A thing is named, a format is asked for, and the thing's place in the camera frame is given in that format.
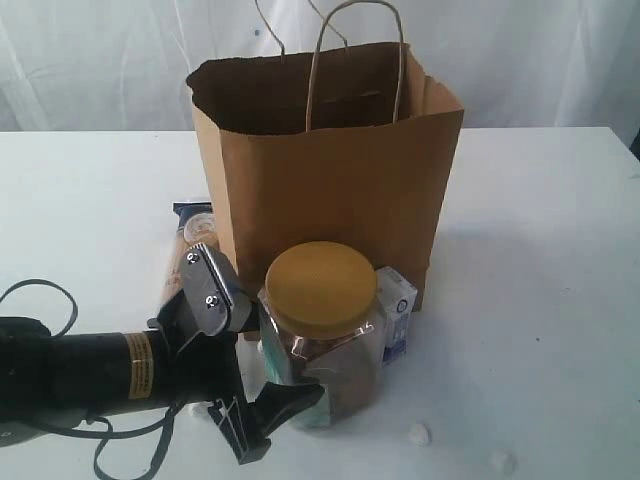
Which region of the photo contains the small blue white milk carton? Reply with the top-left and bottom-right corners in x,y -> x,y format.
376,266 -> 417,365

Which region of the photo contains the white crumb near jar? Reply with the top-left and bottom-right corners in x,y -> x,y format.
408,422 -> 431,446

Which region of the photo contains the white crumb near spaghetti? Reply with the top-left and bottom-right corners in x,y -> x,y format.
189,402 -> 209,420

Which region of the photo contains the clear jar with yellow lid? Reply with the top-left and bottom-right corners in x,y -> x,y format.
258,241 -> 386,430

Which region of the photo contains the white backdrop curtain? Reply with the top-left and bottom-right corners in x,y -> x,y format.
1,1 -> 639,146

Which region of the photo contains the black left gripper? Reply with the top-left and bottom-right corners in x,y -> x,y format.
147,242 -> 324,463

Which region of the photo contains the large brown paper bag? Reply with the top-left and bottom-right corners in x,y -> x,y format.
186,39 -> 464,292

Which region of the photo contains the white crumb at front right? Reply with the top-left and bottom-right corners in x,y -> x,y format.
490,450 -> 517,476

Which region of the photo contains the spaghetti packet with Italian flag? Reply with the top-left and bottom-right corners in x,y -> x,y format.
158,199 -> 221,306

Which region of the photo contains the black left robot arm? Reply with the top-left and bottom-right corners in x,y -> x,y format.
1,243 -> 324,471

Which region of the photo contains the black cable loop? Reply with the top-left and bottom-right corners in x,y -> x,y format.
0,278 -> 181,480

